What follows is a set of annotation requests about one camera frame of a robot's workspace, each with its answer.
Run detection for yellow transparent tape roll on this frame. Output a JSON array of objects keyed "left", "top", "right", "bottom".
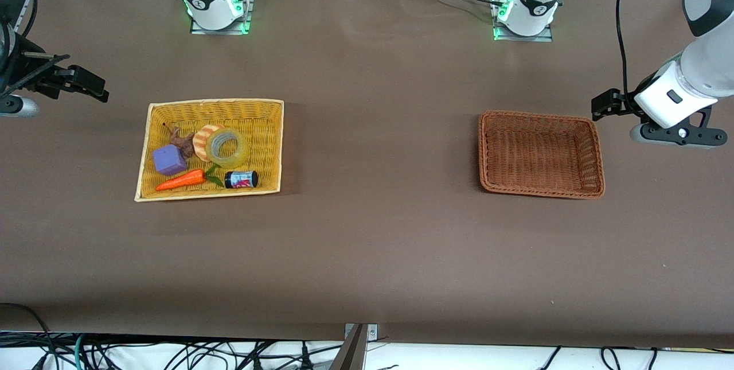
[{"left": 205, "top": 127, "right": 251, "bottom": 167}]

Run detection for brown wicker basket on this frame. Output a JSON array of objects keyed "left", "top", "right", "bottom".
[{"left": 478, "top": 110, "right": 606, "bottom": 200}]

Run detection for brown root toy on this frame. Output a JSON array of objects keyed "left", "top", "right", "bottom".
[{"left": 163, "top": 123, "right": 196, "bottom": 158}]

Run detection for purple cube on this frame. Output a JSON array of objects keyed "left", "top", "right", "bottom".
[{"left": 152, "top": 144, "right": 189, "bottom": 177}]

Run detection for toy croissant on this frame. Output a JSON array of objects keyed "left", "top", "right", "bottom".
[{"left": 192, "top": 123, "right": 226, "bottom": 162}]

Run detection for orange toy carrot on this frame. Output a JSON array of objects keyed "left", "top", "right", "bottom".
[{"left": 155, "top": 162, "right": 224, "bottom": 192}]

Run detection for yellow wicker basket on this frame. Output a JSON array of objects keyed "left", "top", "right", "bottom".
[{"left": 134, "top": 98, "right": 284, "bottom": 202}]

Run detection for small black can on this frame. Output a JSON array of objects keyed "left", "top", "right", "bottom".
[{"left": 224, "top": 170, "right": 259, "bottom": 189}]

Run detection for grey metal bar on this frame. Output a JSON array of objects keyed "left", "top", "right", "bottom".
[{"left": 330, "top": 324, "right": 369, "bottom": 370}]

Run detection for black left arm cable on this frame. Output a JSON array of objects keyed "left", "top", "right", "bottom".
[{"left": 615, "top": 0, "right": 642, "bottom": 101}]

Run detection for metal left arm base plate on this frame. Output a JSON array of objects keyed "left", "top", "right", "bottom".
[{"left": 493, "top": 0, "right": 554, "bottom": 42}]

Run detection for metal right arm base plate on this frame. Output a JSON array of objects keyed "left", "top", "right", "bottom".
[{"left": 189, "top": 0, "right": 253, "bottom": 35}]

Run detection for black looped floor cable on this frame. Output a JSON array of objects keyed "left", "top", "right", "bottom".
[{"left": 0, "top": 303, "right": 55, "bottom": 370}]

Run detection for tangled black floor cables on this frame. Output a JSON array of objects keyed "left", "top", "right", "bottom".
[{"left": 86, "top": 338, "right": 345, "bottom": 370}]

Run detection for silver table edge bracket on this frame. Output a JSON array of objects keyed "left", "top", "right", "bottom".
[{"left": 344, "top": 323, "right": 378, "bottom": 341}]

